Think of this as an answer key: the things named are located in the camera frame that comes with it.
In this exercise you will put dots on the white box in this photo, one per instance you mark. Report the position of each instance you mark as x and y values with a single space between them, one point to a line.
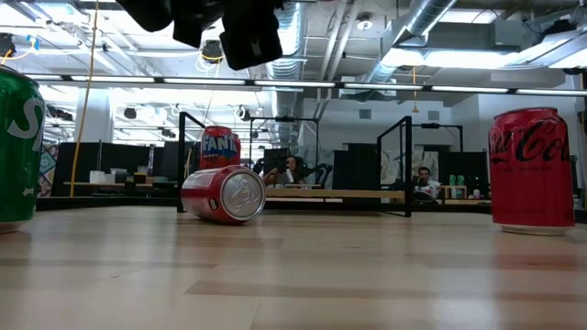
98 177

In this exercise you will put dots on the black partition panel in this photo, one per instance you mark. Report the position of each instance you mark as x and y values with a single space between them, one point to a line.
472 167
114 160
355 165

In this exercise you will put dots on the yellow and black box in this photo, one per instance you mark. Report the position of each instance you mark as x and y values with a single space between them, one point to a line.
140 179

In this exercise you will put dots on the black bar with light strips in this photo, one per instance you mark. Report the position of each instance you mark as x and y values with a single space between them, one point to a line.
458 89

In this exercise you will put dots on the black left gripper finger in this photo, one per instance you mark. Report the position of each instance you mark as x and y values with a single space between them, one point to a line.
250 32

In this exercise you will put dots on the small wooden shelf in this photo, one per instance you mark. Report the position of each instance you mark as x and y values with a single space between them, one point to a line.
451 192

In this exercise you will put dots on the black metal frame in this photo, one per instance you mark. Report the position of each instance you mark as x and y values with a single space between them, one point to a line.
431 125

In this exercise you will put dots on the silver ventilation duct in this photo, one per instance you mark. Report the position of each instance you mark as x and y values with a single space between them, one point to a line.
293 27
426 18

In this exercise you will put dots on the black ceiling device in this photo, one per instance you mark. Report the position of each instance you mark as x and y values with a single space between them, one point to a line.
6 45

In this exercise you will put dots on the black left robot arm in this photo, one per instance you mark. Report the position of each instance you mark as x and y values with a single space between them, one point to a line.
142 11

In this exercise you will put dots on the wooden desk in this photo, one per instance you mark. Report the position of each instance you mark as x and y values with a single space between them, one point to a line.
91 184

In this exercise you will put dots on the colourful patterned partition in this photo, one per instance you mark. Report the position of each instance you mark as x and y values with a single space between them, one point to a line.
47 169

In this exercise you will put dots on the red Coca-Cola can, black script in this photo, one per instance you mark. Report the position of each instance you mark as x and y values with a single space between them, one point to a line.
532 183

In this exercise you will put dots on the green Sprite can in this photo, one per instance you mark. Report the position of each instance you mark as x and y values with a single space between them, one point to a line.
18 174

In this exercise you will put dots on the white smoke detector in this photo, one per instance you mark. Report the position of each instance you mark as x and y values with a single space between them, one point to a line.
364 24

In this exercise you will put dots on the red coca-cola can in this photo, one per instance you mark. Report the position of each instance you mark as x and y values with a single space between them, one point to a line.
206 197
532 183

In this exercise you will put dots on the person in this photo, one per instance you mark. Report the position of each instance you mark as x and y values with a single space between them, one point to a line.
286 172
426 183

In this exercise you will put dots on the black overhead camera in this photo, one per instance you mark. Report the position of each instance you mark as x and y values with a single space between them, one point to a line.
211 55

